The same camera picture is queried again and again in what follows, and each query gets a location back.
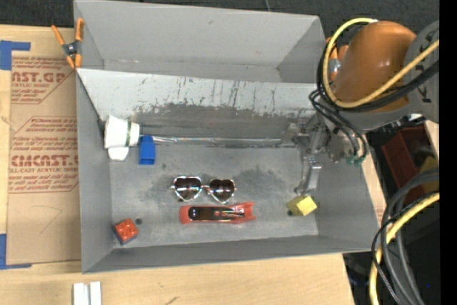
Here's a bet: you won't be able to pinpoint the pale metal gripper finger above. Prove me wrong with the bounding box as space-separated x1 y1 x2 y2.
293 154 310 195
303 157 323 197

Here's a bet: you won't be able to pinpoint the yellow block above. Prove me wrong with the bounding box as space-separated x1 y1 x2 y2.
286 194 318 217

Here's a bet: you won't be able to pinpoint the grey metal bin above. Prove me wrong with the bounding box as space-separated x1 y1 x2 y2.
73 0 381 274

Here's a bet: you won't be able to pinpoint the heart-shaped sunglasses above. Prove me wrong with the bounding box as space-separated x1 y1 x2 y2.
170 175 238 206

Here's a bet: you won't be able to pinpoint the red toy car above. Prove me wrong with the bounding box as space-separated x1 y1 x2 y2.
179 201 257 226

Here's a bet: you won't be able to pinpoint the blue block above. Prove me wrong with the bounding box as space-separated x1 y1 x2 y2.
138 134 157 166

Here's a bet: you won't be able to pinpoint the red toy brick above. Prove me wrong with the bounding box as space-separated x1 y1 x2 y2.
113 217 140 246

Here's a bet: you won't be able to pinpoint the plain white cup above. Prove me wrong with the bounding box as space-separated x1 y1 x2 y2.
107 146 130 162

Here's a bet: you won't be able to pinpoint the white cup with green band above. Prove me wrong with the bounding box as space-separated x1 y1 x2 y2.
104 114 141 149

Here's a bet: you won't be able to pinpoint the brown cardboard board red print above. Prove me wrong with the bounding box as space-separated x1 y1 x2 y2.
0 24 84 266

